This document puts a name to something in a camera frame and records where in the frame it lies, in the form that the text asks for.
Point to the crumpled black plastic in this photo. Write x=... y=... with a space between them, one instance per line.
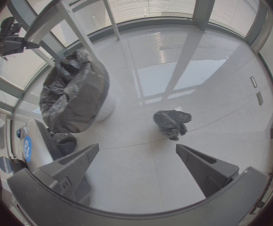
x=171 y=122

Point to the window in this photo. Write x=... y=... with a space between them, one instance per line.
x=204 y=6

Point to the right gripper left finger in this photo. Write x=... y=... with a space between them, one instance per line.
x=70 y=173

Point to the white chair with dark seat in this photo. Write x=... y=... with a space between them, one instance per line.
x=70 y=10

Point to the white trash bin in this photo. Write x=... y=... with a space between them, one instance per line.
x=109 y=107

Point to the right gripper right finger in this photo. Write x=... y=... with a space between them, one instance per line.
x=202 y=173

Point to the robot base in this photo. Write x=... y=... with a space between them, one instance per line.
x=36 y=140

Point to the black plastic bag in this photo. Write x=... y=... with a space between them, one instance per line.
x=77 y=100

